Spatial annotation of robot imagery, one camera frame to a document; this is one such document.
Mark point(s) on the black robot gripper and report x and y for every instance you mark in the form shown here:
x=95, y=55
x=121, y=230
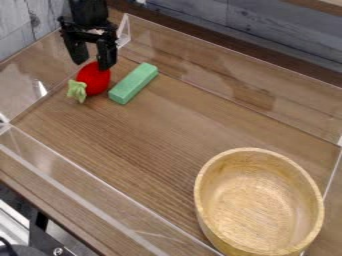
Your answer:
x=88, y=26

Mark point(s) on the red plush strawberry toy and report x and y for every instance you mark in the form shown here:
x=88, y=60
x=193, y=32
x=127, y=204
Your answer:
x=90, y=83

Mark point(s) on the green rectangular block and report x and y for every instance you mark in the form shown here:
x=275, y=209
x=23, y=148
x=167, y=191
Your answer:
x=133, y=83

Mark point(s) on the light wooden bowl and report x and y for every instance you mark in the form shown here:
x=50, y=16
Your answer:
x=258, y=204

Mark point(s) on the clear acrylic enclosure wall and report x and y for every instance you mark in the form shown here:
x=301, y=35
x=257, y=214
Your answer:
x=110, y=168

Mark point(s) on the black metal table mount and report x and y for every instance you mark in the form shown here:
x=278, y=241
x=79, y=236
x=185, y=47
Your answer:
x=52, y=240

